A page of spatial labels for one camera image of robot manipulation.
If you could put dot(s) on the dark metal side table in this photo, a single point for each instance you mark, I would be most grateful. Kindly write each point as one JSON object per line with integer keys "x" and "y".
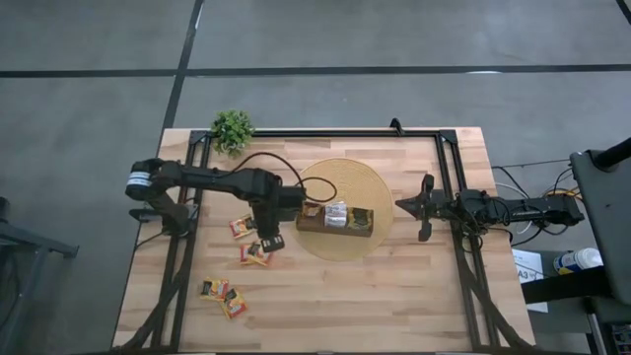
{"x": 59, "y": 249}

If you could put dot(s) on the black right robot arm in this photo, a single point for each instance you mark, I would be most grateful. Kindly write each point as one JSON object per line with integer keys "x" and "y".
{"x": 522, "y": 211}

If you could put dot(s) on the small black bracket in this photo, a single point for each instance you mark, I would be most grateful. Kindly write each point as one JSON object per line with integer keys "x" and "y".
{"x": 396, "y": 127}

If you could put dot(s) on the white bottle blue label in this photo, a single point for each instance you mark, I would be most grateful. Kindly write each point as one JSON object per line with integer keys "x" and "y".
{"x": 577, "y": 261}

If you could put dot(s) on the grey equipment cart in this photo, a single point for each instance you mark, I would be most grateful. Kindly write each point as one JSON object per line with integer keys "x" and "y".
{"x": 606, "y": 222}

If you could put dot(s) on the black aluminium rig frame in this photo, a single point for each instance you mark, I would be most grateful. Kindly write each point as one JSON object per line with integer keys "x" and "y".
{"x": 345, "y": 133}

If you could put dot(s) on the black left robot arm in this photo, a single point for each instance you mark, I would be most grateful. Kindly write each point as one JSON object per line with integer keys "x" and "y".
{"x": 207, "y": 177}

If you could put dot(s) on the white paper sheet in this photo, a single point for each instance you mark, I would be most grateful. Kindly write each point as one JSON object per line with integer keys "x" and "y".
{"x": 527, "y": 259}

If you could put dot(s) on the red orange tea bag packet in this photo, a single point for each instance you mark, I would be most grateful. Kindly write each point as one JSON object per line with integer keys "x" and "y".
{"x": 234, "y": 304}
{"x": 214, "y": 290}
{"x": 312, "y": 210}
{"x": 240, "y": 228}
{"x": 251, "y": 256}

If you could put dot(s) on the green plant in white pot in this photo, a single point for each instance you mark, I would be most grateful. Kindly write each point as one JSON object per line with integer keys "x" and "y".
{"x": 231, "y": 132}

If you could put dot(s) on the black metal pole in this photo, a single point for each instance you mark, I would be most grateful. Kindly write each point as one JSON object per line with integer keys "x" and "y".
{"x": 613, "y": 154}

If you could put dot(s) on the round woven straw placemat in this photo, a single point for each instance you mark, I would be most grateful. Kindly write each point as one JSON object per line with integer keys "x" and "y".
{"x": 355, "y": 177}

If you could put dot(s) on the blue screen device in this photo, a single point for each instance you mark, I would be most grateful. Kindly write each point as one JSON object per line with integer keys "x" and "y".
{"x": 622, "y": 340}

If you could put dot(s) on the green tea bag packet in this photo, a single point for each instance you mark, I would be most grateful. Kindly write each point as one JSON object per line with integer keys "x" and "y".
{"x": 361, "y": 218}

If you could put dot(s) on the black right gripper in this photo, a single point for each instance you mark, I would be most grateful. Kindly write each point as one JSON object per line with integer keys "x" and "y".
{"x": 446, "y": 207}

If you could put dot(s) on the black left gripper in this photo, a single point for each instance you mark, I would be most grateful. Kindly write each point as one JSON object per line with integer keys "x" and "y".
{"x": 271, "y": 197}

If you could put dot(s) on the brown wooden tea box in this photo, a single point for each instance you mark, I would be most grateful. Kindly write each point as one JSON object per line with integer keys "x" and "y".
{"x": 335, "y": 232}

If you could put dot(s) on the black cart leg bar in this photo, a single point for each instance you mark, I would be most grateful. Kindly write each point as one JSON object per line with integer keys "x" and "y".
{"x": 562, "y": 288}

